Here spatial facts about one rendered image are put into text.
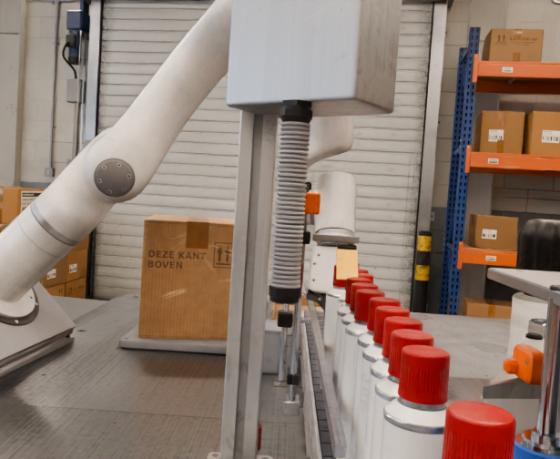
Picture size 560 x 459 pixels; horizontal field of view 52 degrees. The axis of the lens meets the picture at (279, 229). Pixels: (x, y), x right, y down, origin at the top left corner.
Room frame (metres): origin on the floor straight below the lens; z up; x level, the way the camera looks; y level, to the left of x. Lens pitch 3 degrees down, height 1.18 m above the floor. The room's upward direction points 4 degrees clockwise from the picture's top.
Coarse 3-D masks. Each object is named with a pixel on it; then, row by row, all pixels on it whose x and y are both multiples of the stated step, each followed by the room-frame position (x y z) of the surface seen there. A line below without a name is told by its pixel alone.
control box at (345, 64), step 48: (240, 0) 0.66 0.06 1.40; (288, 0) 0.62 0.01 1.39; (336, 0) 0.59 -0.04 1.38; (384, 0) 0.61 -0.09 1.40; (240, 48) 0.66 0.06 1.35; (288, 48) 0.62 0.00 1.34; (336, 48) 0.59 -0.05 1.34; (384, 48) 0.62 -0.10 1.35; (240, 96) 0.66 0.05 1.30; (288, 96) 0.62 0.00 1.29; (336, 96) 0.58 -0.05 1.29; (384, 96) 0.62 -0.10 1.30
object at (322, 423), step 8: (304, 312) 1.55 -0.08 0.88; (320, 312) 1.57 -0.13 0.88; (320, 320) 1.47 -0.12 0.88; (320, 328) 1.37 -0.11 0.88; (312, 336) 1.28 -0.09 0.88; (312, 344) 1.21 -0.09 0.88; (312, 352) 1.14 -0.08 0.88; (312, 360) 1.09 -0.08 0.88; (312, 368) 1.04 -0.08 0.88; (312, 376) 0.99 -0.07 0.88; (320, 384) 0.94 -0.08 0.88; (320, 392) 0.91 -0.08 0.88; (320, 400) 0.87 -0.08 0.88; (320, 408) 0.83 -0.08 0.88; (320, 416) 0.80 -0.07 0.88; (320, 424) 0.77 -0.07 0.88; (320, 432) 0.75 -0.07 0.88; (328, 432) 0.75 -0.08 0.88; (320, 440) 0.80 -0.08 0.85; (328, 440) 0.72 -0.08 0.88; (328, 448) 0.70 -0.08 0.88; (328, 456) 0.68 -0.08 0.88
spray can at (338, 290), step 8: (336, 280) 0.90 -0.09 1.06; (344, 280) 0.90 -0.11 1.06; (336, 288) 0.90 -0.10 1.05; (344, 288) 0.90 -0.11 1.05; (328, 296) 0.90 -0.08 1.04; (336, 296) 0.89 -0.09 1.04; (328, 304) 0.90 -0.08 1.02; (336, 304) 0.89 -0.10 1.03; (328, 312) 0.90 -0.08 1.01; (336, 312) 0.89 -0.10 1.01; (328, 320) 0.90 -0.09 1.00; (336, 320) 0.89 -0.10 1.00; (328, 328) 0.90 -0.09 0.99; (328, 336) 0.90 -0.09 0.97; (328, 344) 0.89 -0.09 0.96; (328, 352) 0.89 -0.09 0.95; (328, 360) 0.89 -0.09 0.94
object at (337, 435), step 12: (312, 312) 1.14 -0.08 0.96; (312, 324) 1.03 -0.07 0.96; (324, 360) 0.80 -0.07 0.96; (324, 372) 0.74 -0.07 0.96; (324, 384) 0.69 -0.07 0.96; (324, 396) 0.66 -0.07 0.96; (336, 408) 0.61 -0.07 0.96; (336, 420) 0.58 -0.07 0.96; (336, 432) 0.55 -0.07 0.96; (336, 444) 0.52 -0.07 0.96; (336, 456) 0.52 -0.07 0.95
